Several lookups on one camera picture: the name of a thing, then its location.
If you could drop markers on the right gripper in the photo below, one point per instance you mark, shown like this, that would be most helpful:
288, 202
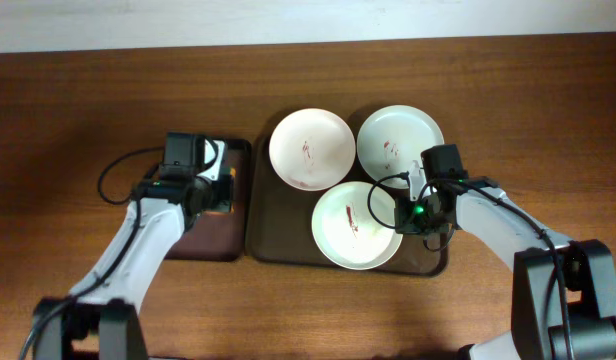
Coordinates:
405, 224

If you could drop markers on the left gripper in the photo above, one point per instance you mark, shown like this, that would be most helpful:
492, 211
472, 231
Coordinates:
223, 183

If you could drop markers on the cream white plate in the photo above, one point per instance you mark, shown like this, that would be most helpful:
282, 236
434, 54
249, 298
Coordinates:
352, 226

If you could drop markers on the pale green plate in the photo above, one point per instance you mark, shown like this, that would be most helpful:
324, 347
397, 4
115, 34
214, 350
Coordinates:
393, 138

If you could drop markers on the pink plate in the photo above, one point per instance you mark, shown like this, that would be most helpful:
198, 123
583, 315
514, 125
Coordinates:
312, 149

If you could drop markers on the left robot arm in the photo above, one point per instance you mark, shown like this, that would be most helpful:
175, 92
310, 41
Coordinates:
107, 300

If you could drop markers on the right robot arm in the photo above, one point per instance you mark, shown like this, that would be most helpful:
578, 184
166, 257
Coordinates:
564, 291

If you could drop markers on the small black tray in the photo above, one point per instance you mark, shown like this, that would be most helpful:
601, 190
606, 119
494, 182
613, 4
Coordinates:
216, 237

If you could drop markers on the large brown serving tray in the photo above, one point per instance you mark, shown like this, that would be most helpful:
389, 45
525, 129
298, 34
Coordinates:
278, 229

